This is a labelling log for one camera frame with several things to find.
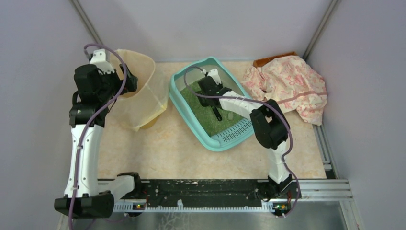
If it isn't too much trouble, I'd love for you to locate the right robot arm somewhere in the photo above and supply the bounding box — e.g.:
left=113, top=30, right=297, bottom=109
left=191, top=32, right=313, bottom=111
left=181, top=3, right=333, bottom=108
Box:
left=197, top=76, right=293, bottom=198

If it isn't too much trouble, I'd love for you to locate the black litter scoop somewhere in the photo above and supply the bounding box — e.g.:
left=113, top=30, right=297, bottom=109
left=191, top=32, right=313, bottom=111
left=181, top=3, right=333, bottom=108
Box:
left=198, top=96, right=223, bottom=121

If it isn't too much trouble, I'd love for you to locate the bin with beige bag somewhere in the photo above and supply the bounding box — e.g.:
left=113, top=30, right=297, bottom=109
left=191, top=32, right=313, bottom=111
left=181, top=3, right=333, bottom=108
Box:
left=110, top=49, right=169, bottom=131

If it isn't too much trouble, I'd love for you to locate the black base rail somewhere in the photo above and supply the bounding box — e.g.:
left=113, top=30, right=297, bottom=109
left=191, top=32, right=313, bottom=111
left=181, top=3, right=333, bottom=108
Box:
left=95, top=178, right=353, bottom=213

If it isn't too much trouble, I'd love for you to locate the brown wooden box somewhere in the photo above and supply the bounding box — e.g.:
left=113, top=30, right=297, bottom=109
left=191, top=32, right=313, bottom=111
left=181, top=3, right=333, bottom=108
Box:
left=252, top=51, right=297, bottom=68

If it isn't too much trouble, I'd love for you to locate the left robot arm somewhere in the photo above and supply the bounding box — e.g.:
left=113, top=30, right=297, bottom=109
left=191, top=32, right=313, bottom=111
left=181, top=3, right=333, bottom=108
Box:
left=54, top=64, right=140, bottom=219

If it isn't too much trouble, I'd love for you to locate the pink patterned cloth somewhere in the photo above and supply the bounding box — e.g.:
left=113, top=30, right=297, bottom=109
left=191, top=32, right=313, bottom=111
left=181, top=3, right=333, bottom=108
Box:
left=241, top=55, right=327, bottom=126

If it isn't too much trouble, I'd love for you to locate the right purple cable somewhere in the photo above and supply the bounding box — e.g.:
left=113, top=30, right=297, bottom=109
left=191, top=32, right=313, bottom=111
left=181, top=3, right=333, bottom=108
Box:
left=183, top=66, right=301, bottom=219

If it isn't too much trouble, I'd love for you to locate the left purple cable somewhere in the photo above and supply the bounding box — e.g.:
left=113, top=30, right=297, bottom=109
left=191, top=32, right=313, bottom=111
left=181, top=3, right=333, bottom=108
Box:
left=68, top=43, right=128, bottom=230

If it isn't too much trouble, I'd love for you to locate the teal litter box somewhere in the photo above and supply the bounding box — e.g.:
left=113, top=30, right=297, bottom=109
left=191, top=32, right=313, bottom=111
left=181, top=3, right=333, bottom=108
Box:
left=169, top=57, right=254, bottom=152

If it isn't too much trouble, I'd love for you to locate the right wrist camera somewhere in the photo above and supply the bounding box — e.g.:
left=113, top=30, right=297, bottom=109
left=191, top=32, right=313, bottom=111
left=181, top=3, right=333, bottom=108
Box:
left=201, top=69, right=222, bottom=85

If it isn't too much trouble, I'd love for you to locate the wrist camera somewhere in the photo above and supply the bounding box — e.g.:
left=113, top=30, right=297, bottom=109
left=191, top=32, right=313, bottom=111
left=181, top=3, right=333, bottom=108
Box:
left=90, top=49, right=114, bottom=74
left=201, top=69, right=222, bottom=85

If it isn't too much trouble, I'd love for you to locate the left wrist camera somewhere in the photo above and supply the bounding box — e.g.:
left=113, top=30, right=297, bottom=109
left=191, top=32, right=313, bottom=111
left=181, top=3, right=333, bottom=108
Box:
left=90, top=49, right=114, bottom=74

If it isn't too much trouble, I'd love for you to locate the purple cable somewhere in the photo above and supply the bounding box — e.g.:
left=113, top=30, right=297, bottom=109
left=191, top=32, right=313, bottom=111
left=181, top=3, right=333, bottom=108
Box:
left=68, top=43, right=128, bottom=230
left=183, top=66, right=301, bottom=219

